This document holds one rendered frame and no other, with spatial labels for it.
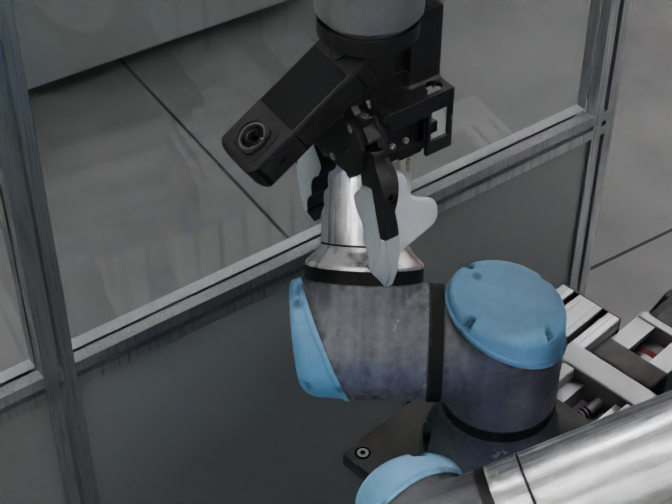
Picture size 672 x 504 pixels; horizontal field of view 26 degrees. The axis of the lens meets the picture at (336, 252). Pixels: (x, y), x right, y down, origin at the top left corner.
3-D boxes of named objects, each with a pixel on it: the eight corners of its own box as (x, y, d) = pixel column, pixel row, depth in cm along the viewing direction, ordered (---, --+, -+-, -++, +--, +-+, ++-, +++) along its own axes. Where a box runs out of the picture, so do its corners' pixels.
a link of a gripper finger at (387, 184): (411, 238, 103) (386, 123, 100) (394, 247, 103) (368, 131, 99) (374, 224, 107) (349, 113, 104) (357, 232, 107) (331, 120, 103)
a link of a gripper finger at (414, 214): (459, 269, 108) (436, 156, 105) (396, 302, 106) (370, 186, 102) (434, 259, 111) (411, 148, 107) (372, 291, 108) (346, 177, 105)
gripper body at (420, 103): (453, 155, 106) (462, 14, 98) (357, 199, 102) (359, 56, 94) (389, 104, 111) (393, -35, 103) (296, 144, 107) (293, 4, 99)
